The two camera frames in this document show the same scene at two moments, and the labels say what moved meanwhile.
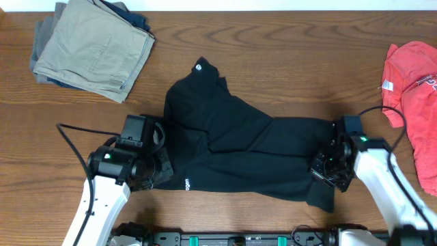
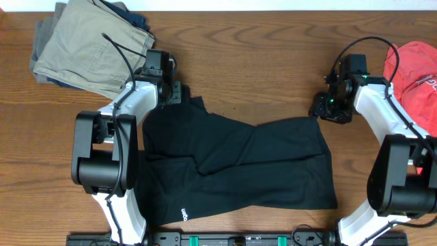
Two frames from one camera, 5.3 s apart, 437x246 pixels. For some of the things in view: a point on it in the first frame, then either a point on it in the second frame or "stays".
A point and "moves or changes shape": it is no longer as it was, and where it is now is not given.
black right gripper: x=340 y=184 to x=317 y=108
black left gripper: x=167 y=170 to x=177 y=96
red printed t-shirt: x=409 y=80 stays
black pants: x=218 y=141 moves or changes shape
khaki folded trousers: x=93 y=49 stays
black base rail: x=240 y=238 stays
